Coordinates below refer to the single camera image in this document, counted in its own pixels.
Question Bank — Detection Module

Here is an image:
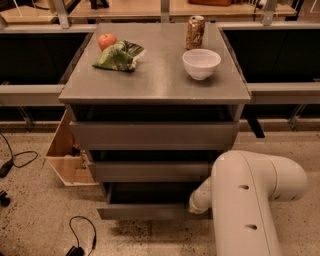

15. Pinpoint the grey bottom drawer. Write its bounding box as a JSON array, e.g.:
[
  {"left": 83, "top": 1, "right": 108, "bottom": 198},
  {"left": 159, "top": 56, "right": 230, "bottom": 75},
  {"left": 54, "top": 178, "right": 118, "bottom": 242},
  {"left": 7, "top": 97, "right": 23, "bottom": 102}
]
[{"left": 98, "top": 182, "right": 212, "bottom": 220}]

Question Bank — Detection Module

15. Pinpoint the grey drawer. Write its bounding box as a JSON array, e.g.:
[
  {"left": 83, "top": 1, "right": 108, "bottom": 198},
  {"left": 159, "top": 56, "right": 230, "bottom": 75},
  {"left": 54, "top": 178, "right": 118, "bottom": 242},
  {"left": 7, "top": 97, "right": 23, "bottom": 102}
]
[
  {"left": 98, "top": 182, "right": 212, "bottom": 220},
  {"left": 70, "top": 121, "right": 239, "bottom": 150},
  {"left": 89, "top": 161, "right": 210, "bottom": 182}
]

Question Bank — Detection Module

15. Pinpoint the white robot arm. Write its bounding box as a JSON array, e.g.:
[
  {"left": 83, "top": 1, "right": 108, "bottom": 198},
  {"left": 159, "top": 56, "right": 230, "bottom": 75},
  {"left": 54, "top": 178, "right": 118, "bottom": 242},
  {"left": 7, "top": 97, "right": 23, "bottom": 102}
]
[{"left": 189, "top": 150, "right": 307, "bottom": 256}]

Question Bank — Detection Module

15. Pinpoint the grey top drawer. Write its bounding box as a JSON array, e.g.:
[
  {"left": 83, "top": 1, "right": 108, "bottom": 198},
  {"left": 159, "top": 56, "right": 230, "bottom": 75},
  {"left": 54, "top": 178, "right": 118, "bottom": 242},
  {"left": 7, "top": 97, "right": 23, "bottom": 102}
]
[{"left": 70, "top": 121, "right": 239, "bottom": 150}]

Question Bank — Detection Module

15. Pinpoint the grey drawer cabinet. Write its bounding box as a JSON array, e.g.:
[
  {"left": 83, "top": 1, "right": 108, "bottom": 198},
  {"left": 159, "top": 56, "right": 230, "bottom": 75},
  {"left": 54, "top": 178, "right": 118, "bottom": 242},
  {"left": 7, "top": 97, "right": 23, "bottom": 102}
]
[{"left": 58, "top": 22, "right": 252, "bottom": 188}]

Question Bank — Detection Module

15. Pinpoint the grey middle drawer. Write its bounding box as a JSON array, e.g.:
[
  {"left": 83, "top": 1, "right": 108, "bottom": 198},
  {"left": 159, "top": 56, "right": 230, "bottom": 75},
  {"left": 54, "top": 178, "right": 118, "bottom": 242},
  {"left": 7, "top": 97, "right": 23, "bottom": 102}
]
[{"left": 89, "top": 161, "right": 210, "bottom": 182}]

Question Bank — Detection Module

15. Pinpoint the white bowl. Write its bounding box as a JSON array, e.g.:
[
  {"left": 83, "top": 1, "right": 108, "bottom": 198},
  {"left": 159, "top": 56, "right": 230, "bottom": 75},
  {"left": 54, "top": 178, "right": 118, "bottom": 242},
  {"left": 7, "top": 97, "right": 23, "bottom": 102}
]
[{"left": 182, "top": 49, "right": 221, "bottom": 80}]

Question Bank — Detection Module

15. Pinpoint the green chip bag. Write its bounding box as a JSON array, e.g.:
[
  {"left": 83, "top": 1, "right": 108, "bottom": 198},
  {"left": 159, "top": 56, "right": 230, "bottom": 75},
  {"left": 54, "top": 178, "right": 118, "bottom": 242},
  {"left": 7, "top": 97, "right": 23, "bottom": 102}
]
[{"left": 93, "top": 40, "right": 145, "bottom": 71}]

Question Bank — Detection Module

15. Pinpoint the wooden box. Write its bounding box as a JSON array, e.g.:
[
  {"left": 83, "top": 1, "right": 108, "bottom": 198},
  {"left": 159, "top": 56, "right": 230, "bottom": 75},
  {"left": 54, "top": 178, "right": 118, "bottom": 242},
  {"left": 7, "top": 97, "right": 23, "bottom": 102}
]
[{"left": 45, "top": 112, "right": 96, "bottom": 186}]

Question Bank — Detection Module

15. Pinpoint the orange soda can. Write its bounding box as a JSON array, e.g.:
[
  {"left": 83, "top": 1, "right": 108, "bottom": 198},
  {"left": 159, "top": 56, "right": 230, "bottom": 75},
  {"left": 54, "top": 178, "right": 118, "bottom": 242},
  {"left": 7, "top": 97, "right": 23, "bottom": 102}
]
[{"left": 186, "top": 15, "right": 205, "bottom": 50}]

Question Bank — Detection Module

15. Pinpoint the red apple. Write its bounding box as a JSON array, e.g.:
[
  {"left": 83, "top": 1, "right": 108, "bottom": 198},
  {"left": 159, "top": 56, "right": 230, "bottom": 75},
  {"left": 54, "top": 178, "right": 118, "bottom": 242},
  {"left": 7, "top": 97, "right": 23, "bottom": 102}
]
[{"left": 98, "top": 33, "right": 117, "bottom": 51}]

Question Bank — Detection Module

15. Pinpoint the black caster wheel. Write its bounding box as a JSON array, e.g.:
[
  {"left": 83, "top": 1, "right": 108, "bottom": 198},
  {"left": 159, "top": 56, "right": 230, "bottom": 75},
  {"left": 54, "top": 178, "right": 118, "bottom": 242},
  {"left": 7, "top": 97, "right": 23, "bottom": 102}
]
[{"left": 0, "top": 190, "right": 10, "bottom": 207}]

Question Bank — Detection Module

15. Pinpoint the grey rail right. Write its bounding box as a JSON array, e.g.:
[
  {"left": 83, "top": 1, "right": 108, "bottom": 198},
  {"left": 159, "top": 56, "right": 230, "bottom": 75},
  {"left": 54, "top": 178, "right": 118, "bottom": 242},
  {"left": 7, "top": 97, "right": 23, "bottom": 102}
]
[{"left": 247, "top": 82, "right": 320, "bottom": 105}]

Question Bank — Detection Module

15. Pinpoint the grey rail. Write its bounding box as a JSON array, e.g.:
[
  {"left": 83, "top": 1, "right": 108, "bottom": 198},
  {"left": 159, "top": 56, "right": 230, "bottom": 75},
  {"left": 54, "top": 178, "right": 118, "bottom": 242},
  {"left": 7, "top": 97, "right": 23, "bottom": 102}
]
[
  {"left": 247, "top": 82, "right": 320, "bottom": 105},
  {"left": 0, "top": 85, "right": 64, "bottom": 106}
]

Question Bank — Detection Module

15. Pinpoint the grey rail left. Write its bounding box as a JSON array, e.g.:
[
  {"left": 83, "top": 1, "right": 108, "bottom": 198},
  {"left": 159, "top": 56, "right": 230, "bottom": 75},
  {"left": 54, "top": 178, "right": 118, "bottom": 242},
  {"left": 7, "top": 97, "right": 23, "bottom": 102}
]
[{"left": 0, "top": 85, "right": 64, "bottom": 106}]

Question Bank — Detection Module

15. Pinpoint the black cable bottom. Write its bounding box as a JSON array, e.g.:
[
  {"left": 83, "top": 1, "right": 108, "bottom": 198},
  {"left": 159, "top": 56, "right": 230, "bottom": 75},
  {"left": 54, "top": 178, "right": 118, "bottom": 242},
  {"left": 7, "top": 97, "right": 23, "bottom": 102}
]
[{"left": 65, "top": 215, "right": 98, "bottom": 256}]

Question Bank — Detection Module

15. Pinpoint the black cable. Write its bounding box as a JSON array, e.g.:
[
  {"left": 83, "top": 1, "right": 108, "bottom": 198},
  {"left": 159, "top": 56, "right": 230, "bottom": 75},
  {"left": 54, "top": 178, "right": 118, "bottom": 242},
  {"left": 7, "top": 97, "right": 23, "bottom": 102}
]
[
  {"left": 65, "top": 215, "right": 98, "bottom": 256},
  {"left": 0, "top": 132, "right": 39, "bottom": 178}
]

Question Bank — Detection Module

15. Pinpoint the black cable left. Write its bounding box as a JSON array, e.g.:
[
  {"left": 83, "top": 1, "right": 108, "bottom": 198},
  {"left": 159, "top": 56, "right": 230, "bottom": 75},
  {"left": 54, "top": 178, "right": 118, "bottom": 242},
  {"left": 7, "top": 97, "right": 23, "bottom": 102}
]
[{"left": 0, "top": 132, "right": 39, "bottom": 178}]

